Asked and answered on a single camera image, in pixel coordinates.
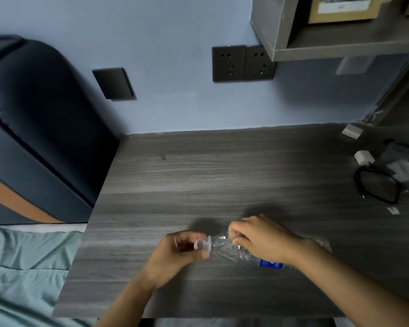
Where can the person's left hand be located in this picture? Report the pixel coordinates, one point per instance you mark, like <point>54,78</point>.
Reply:
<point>167,262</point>

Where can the person's right hand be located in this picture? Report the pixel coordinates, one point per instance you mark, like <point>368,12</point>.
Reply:
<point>269,241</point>

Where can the person's right thumb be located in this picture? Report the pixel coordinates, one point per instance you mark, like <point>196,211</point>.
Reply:
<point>241,242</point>

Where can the person's left thumb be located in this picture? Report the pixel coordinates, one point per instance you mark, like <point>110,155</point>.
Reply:
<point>196,256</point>

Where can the translucent white bottle cap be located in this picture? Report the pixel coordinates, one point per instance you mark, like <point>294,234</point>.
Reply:
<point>201,244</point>

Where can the clear plastic bottle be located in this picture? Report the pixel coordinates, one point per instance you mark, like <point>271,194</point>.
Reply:
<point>225,249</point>

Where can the person's right forearm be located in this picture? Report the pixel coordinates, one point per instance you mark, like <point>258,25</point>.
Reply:
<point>347,286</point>

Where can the person's left forearm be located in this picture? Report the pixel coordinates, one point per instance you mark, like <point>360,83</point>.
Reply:
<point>127,303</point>

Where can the white charger plug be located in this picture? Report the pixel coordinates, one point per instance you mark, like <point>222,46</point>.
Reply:
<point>364,157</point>

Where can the small white paper scrap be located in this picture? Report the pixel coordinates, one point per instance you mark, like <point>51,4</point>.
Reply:
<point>393,210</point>

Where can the white power adapter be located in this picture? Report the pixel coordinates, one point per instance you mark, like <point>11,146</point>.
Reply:
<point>351,131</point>

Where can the light green bed sheet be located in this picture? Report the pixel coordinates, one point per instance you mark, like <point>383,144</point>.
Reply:
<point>24,269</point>

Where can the clear plastic bag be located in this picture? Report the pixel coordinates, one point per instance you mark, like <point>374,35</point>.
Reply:
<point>405,163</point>

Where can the dark blue padded headboard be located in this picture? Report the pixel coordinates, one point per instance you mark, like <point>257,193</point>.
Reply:
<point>34,132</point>

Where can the black wall socket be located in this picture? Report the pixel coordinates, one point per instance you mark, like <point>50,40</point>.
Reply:
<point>260,66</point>
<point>229,63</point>

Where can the black wall switch panel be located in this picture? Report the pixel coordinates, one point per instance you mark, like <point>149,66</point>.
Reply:
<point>114,83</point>

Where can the grey wall shelf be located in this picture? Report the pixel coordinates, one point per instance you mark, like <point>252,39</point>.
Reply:
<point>344,37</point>

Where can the brown cardboard picture frame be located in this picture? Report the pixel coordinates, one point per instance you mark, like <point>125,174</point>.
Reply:
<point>340,8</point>

